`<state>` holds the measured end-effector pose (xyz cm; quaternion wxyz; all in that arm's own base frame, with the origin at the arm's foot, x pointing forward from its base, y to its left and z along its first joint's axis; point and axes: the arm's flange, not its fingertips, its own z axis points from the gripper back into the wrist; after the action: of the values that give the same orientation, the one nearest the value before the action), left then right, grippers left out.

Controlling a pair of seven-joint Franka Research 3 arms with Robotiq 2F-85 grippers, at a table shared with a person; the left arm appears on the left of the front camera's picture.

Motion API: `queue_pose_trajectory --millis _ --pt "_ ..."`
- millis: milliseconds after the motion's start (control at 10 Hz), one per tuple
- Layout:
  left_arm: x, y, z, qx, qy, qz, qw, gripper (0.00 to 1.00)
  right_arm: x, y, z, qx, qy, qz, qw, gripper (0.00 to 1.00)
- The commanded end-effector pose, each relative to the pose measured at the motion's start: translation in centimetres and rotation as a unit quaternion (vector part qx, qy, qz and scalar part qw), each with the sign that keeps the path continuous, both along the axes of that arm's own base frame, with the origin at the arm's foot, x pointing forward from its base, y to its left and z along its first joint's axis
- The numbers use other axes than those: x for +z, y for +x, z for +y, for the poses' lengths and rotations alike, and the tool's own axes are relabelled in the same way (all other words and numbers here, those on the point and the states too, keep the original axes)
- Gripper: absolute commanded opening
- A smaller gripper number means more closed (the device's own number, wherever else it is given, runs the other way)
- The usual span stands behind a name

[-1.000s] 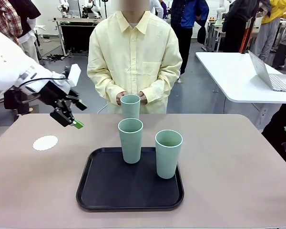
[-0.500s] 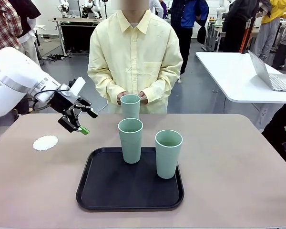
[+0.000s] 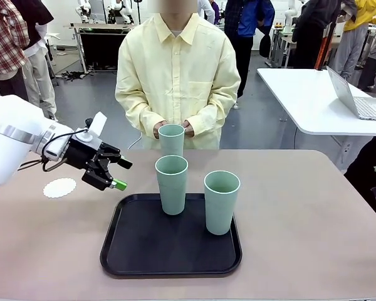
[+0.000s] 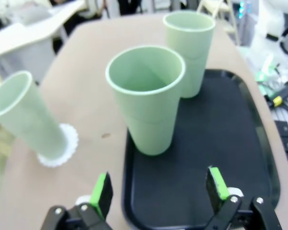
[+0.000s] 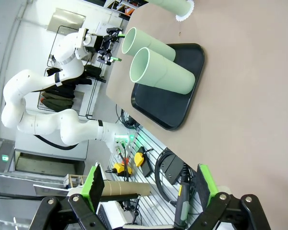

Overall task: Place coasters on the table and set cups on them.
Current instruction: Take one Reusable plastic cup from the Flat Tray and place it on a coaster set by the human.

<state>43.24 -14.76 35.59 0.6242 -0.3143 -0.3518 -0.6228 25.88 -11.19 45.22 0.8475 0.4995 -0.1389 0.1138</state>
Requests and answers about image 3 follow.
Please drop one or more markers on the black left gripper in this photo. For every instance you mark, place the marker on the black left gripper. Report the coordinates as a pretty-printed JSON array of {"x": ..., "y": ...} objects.
[{"x": 81, "y": 156}]

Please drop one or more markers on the white scalloped paper coaster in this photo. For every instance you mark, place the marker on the white scalloped paper coaster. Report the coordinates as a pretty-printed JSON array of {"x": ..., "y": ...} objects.
[{"x": 59, "y": 188}]

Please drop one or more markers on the mint green cup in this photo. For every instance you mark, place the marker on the mint green cup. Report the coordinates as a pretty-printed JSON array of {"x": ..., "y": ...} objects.
[
  {"x": 221, "y": 213},
  {"x": 172, "y": 144},
  {"x": 172, "y": 194}
]

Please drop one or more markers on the person's left forearm yellow sleeve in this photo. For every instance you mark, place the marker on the person's left forearm yellow sleeve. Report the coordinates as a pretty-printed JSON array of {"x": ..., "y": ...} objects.
[{"x": 210, "y": 117}]

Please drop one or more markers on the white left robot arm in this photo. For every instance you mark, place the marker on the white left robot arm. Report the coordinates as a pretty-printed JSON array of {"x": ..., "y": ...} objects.
[{"x": 6, "y": 150}]

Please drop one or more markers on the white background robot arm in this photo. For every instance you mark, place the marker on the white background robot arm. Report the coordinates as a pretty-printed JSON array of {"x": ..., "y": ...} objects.
[{"x": 289, "y": 15}]

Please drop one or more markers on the person's right forearm yellow sleeve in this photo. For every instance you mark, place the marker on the person's right forearm yellow sleeve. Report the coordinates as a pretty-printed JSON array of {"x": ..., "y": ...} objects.
[{"x": 138, "y": 120}]

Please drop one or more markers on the person's right hand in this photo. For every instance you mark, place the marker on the person's right hand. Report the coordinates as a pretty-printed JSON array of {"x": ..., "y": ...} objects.
[{"x": 156, "y": 130}]

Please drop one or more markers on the person's left hand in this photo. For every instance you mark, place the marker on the person's left hand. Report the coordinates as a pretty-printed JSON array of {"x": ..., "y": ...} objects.
[{"x": 190, "y": 129}]

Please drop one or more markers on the silver laptop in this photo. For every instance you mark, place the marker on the silver laptop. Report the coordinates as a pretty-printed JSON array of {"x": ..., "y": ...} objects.
[{"x": 341, "y": 87}]

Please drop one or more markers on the black clutter on floor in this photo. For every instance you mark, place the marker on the black clutter on floor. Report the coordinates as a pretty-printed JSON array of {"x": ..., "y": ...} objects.
[{"x": 73, "y": 75}]

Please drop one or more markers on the black plastic tray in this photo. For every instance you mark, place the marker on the black plastic tray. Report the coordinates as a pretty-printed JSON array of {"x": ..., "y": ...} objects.
[{"x": 163, "y": 247}]

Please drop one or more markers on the white table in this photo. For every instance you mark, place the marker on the white table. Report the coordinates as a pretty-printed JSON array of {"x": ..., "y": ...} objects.
[{"x": 300, "y": 94}]

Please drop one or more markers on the person in beige trousers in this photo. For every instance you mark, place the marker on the person in beige trousers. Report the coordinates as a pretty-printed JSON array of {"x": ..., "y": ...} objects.
[{"x": 39, "y": 72}]

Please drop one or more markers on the black background desk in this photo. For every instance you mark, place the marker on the black background desk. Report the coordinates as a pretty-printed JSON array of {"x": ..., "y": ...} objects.
[{"x": 103, "y": 47}]

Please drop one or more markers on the person in yellow shirt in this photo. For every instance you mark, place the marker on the person in yellow shirt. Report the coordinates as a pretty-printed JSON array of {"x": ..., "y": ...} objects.
[{"x": 175, "y": 62}]

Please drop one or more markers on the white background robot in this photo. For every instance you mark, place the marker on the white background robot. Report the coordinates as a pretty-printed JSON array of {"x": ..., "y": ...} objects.
[{"x": 123, "y": 11}]

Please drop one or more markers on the person in yellow jacket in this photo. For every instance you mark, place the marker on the person in yellow jacket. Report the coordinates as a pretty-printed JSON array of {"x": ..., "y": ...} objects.
[{"x": 363, "y": 15}]

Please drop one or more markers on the person in dark grey jacket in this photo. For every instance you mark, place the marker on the person in dark grey jacket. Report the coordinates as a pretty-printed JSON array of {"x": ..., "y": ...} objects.
[{"x": 313, "y": 25}]

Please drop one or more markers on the person in red plaid shirt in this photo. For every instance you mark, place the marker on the person in red plaid shirt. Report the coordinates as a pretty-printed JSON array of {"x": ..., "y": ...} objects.
[{"x": 3, "y": 37}]

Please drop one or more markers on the grey background desk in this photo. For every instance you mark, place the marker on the grey background desk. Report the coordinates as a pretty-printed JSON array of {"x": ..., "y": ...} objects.
[{"x": 282, "y": 40}]

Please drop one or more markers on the black bag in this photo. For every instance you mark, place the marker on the black bag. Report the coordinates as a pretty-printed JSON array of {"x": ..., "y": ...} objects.
[{"x": 264, "y": 46}]

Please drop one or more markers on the person in white shirt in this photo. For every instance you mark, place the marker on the person in white shirt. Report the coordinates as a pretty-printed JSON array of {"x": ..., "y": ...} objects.
[{"x": 203, "y": 6}]

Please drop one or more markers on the person in blue jacket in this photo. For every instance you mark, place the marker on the person in blue jacket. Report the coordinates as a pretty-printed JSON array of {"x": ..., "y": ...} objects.
[{"x": 250, "y": 19}]

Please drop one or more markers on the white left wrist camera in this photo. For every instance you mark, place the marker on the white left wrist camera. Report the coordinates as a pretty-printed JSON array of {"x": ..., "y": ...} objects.
[{"x": 97, "y": 123}]

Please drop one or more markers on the orange and black post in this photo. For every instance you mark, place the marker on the orange and black post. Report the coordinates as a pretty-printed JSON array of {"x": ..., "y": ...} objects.
[{"x": 323, "y": 47}]

